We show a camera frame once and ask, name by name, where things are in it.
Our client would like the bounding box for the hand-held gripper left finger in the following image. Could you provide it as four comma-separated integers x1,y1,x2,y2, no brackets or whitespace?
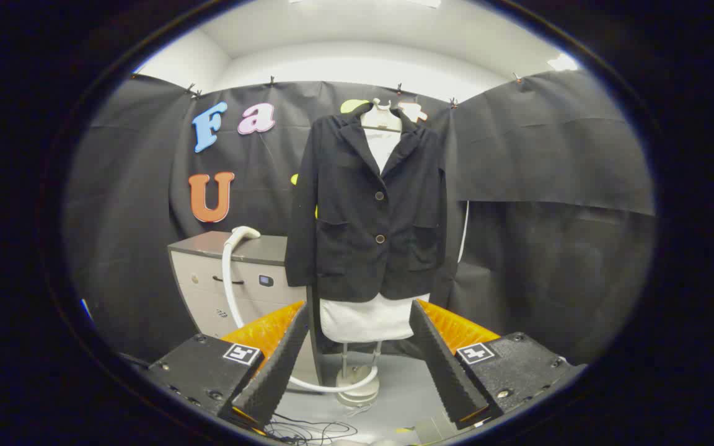
145,300,311,431

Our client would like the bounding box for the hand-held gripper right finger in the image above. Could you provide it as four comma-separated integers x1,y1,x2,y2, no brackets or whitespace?
408,299,588,431

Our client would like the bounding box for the white garment steamer hose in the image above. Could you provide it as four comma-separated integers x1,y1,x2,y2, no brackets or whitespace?
221,235,379,393

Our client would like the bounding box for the black buttoned jacket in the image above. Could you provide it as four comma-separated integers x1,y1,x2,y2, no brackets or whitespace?
286,102,449,303

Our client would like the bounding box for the metal mannequin stand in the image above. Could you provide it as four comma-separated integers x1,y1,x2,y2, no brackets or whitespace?
335,341,382,408

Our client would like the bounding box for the white mannequin torso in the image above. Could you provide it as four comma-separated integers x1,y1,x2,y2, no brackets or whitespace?
320,98,430,343

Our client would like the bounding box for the grey and white cabinet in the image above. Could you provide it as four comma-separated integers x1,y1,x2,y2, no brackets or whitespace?
168,231,324,385

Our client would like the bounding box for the black backdrop cloth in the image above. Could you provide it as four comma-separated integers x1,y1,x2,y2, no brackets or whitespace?
63,69,655,366

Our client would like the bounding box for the row of black clips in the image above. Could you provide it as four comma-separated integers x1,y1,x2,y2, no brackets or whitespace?
131,71,525,109

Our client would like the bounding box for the tangle of black cables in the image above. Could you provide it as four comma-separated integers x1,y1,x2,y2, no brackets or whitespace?
264,414,359,444

